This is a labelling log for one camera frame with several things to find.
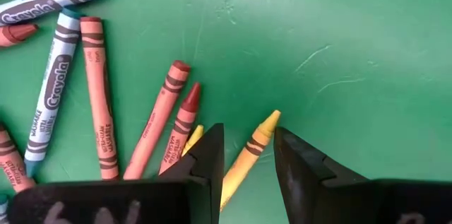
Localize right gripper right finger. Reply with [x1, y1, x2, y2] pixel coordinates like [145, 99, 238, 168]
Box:
[273, 126, 452, 224]

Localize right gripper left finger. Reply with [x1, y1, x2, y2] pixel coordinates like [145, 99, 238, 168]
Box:
[6, 123, 225, 224]

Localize brown crayon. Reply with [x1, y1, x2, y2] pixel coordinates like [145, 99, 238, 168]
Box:
[0, 122, 37, 194]
[0, 22, 39, 47]
[158, 81, 202, 175]
[79, 16, 120, 182]
[122, 59, 191, 181]

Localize green table mat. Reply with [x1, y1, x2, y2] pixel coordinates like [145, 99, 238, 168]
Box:
[0, 0, 452, 224]

